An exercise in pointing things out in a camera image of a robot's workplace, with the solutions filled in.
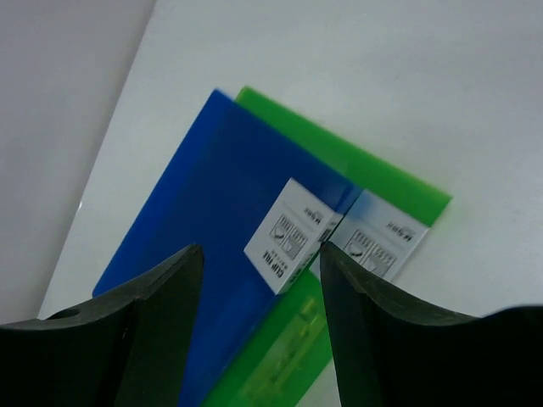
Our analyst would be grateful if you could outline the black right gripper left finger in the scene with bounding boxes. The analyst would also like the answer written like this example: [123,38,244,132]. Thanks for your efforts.
[1,245,204,406]

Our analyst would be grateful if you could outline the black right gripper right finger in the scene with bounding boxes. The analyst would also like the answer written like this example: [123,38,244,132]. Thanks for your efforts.
[320,243,542,406]

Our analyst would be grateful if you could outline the blue folder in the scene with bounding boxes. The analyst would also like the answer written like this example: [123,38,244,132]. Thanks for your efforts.
[93,91,361,406]

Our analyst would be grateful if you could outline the green folder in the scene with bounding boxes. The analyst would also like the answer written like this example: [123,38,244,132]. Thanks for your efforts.
[203,86,451,406]

